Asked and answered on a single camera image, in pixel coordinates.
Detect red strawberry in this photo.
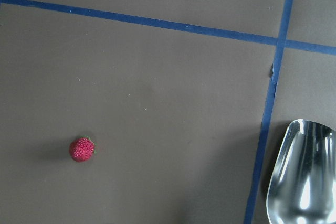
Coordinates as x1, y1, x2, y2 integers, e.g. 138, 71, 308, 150
68, 136, 96, 163

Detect shiny metal scoop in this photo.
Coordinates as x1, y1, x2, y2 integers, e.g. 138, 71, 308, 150
266, 119, 335, 223

